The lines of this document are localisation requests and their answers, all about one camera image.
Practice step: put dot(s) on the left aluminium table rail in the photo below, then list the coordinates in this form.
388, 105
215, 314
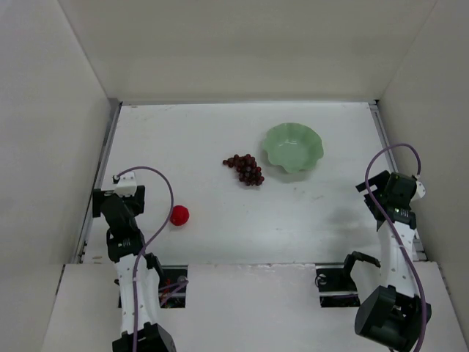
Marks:
105, 149

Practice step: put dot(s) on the red fake strawberry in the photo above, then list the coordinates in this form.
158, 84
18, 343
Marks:
179, 215

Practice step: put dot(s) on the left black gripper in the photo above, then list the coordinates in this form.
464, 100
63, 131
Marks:
97, 202

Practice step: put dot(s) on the aluminium table rail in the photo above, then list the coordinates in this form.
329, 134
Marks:
105, 149
419, 253

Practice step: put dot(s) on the dark red fake grapes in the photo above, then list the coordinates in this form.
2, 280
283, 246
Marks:
248, 171

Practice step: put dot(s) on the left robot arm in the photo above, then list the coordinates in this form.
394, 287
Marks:
138, 272

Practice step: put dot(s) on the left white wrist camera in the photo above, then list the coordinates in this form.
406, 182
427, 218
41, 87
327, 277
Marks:
125, 185

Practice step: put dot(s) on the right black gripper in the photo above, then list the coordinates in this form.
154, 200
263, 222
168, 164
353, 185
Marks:
376, 188

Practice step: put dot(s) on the right aluminium table rail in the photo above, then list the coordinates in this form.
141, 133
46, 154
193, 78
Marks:
419, 253

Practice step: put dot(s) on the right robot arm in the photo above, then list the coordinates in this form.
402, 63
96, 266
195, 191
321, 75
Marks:
394, 314

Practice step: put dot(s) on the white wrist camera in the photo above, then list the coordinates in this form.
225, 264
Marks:
420, 189
125, 185

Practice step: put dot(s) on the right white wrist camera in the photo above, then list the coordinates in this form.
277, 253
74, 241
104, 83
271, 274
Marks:
420, 189

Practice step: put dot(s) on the green scalloped fruit bowl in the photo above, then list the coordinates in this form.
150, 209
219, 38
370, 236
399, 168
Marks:
293, 146

